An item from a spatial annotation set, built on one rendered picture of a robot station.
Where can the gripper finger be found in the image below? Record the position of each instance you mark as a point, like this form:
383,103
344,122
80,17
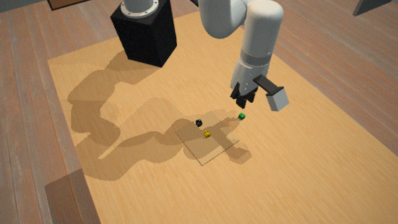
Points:
240,100
251,95

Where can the yellow die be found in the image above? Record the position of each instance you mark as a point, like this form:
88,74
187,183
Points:
206,134

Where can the green die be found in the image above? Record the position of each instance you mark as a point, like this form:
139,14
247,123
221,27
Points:
241,116

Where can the black die with white pips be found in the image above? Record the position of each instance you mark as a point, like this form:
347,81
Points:
198,122

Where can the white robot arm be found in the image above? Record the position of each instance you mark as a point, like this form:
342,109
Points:
220,18

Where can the beige flat mat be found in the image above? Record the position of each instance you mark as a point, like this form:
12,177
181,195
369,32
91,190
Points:
206,149

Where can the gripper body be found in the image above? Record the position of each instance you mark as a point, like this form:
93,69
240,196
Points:
244,74

